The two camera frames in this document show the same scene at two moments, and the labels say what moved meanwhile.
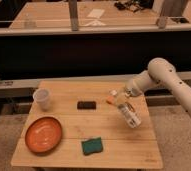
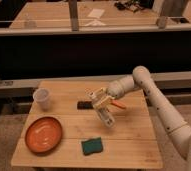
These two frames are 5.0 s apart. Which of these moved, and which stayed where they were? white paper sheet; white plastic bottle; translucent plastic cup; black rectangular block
Moved: white plastic bottle
Stayed: black rectangular block; white paper sheet; translucent plastic cup
